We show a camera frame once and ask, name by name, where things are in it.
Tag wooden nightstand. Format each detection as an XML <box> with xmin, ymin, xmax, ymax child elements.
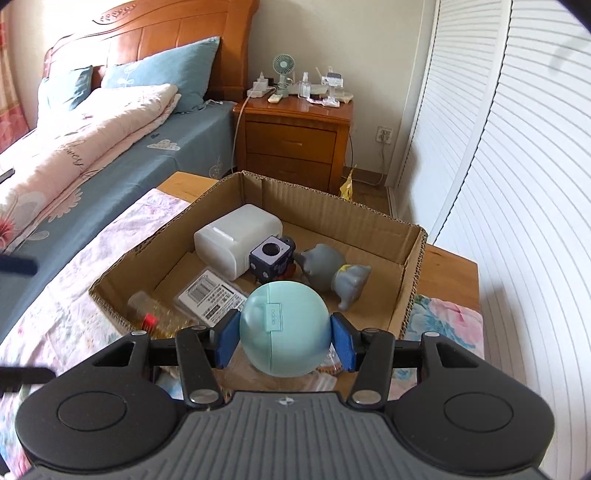
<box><xmin>233</xmin><ymin>96</ymin><xmax>353</xmax><ymax>194</ymax></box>

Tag brown cardboard box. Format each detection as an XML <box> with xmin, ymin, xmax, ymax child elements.
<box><xmin>90</xmin><ymin>173</ymin><xmax>426</xmax><ymax>408</ymax></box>

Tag grey elephant toy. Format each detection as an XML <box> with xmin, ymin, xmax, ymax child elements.
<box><xmin>294</xmin><ymin>243</ymin><xmax>372</xmax><ymax>311</ymax></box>

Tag pink floral quilt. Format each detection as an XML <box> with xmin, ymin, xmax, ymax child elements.
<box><xmin>1</xmin><ymin>84</ymin><xmax>181</xmax><ymax>252</ymax></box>

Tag small green desk fan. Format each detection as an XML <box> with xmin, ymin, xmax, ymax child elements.
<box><xmin>273</xmin><ymin>53</ymin><xmax>296</xmax><ymax>98</ymax></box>

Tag blue bed sheet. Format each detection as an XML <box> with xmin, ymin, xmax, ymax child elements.
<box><xmin>1</xmin><ymin>100</ymin><xmax>235</xmax><ymax>337</ymax></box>

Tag white remote control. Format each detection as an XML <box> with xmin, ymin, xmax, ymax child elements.
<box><xmin>267</xmin><ymin>93</ymin><xmax>283</xmax><ymax>104</ymax></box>

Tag white power strip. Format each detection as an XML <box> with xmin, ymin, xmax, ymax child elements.
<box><xmin>246</xmin><ymin>72</ymin><xmax>274</xmax><ymax>98</ymax></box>

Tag bottle of yellow capsules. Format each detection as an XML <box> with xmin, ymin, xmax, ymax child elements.
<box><xmin>127</xmin><ymin>291</ymin><xmax>194</xmax><ymax>339</ymax></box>

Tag white louvred closet doors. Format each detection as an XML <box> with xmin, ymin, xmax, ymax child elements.
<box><xmin>394</xmin><ymin>1</ymin><xmax>590</xmax><ymax>479</ymax></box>

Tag yellow bag on floor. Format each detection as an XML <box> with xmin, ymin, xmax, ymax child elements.
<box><xmin>339</xmin><ymin>167</ymin><xmax>355</xmax><ymax>201</ymax></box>

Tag pink floral tablecloth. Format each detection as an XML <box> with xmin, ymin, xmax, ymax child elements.
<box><xmin>1</xmin><ymin>189</ymin><xmax>485</xmax><ymax>479</ymax></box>

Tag wall power outlet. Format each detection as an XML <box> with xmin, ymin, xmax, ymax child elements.
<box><xmin>376</xmin><ymin>126</ymin><xmax>394</xmax><ymax>145</ymax></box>

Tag wooden bed headboard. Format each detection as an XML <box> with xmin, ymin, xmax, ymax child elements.
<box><xmin>43</xmin><ymin>0</ymin><xmax>259</xmax><ymax>101</ymax></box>

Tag clear spray bottle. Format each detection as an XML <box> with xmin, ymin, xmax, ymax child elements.
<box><xmin>298</xmin><ymin>71</ymin><xmax>311</xmax><ymax>100</ymax></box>

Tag blue pillow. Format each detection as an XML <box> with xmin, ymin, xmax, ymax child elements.
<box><xmin>35</xmin><ymin>64</ymin><xmax>95</xmax><ymax>121</ymax></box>
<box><xmin>101</xmin><ymin>36</ymin><xmax>221</xmax><ymax>113</ymax></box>

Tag white phone stand gadget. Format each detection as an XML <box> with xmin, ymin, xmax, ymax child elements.
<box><xmin>321</xmin><ymin>66</ymin><xmax>344</xmax><ymax>108</ymax></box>

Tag mint green round case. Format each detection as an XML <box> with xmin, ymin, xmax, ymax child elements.
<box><xmin>239</xmin><ymin>281</ymin><xmax>332</xmax><ymax>378</ymax></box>

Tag white translucent plastic case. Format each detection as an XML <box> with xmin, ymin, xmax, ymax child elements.
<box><xmin>193</xmin><ymin>204</ymin><xmax>283</xmax><ymax>281</ymax></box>

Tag barcode labelled package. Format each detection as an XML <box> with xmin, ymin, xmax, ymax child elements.
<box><xmin>174</xmin><ymin>269</ymin><xmax>246</xmax><ymax>327</ymax></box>

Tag dark blue toy block car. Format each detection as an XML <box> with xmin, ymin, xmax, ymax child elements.
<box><xmin>249</xmin><ymin>236</ymin><xmax>297</xmax><ymax>284</ymax></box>

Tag clear plastic jar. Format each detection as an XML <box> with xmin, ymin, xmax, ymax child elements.
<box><xmin>214</xmin><ymin>344</ymin><xmax>338</xmax><ymax>394</ymax></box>

